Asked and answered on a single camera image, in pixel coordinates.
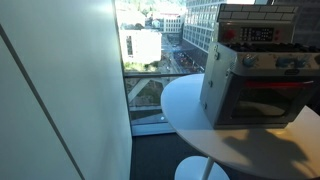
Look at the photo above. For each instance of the dark oven keypad panel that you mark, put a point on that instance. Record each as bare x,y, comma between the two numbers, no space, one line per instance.
256,34

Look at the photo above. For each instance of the beige distant building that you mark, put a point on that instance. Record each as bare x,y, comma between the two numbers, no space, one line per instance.
171,23

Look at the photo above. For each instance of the black stovetop burner grates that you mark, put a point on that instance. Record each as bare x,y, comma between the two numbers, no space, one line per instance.
266,47

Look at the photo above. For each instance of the toy oven door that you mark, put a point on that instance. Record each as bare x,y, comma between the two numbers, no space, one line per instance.
260,106

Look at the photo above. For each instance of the grey toy oven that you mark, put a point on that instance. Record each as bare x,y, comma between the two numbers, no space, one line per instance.
220,83

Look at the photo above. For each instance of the white table pedestal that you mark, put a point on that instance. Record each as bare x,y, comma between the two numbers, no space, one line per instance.
190,170

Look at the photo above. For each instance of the white low building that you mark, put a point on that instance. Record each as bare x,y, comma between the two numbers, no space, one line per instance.
143,45

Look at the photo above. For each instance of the large blue ridged oven knob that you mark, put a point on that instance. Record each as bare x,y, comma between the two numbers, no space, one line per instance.
293,62

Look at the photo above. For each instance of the small blue oven knob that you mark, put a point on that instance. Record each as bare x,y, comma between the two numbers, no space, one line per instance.
250,60

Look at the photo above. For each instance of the glass high-rise building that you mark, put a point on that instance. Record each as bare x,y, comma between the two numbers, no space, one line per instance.
200,26

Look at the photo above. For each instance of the window railing bar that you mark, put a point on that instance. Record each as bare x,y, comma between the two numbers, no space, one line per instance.
150,75

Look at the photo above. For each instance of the oval oven logo badge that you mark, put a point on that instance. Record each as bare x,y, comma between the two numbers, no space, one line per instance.
292,72

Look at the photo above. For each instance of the red round oven button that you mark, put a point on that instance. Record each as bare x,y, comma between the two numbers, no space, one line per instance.
229,34

